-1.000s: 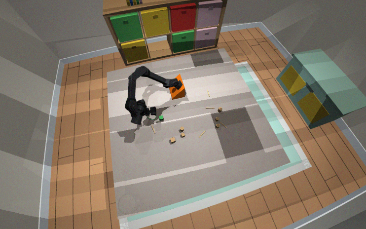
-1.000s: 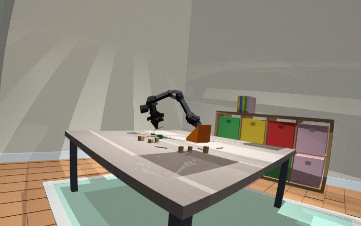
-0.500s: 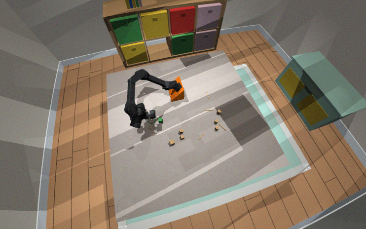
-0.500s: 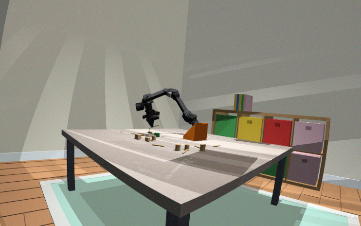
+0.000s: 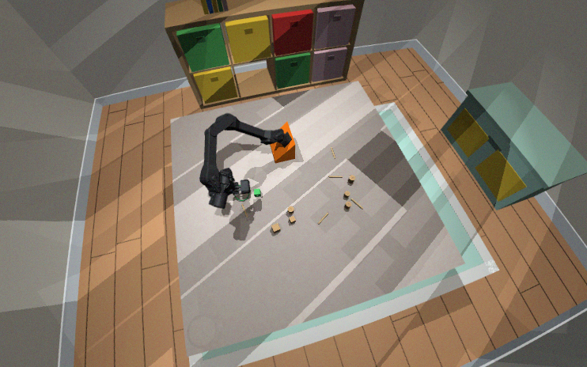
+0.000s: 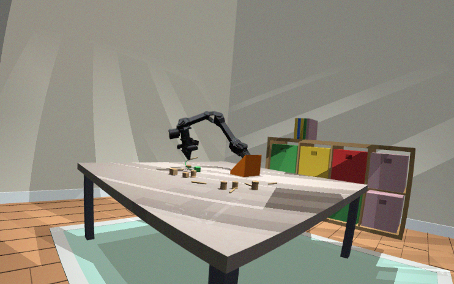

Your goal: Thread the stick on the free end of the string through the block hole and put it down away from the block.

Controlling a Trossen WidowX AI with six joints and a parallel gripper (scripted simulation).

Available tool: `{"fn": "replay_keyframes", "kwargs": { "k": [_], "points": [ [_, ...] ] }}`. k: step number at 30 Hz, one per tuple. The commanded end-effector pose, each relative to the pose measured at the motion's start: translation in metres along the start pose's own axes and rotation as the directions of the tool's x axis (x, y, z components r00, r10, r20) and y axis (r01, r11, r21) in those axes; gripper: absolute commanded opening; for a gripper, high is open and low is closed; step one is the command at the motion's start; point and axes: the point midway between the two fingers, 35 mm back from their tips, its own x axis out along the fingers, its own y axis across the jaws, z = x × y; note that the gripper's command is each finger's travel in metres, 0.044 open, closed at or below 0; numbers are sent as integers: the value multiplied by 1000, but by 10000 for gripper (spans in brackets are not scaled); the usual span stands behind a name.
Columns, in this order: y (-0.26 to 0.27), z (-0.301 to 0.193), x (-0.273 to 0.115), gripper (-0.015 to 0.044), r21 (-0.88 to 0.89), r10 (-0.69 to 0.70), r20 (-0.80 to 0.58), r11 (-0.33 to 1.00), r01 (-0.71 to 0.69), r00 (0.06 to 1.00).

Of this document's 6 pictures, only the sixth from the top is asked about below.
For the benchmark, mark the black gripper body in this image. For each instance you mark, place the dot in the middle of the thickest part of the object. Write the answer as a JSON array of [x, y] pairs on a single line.
[[186, 144]]

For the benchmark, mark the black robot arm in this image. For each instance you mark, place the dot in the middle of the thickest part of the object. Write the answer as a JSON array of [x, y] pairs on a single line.
[[183, 126]]

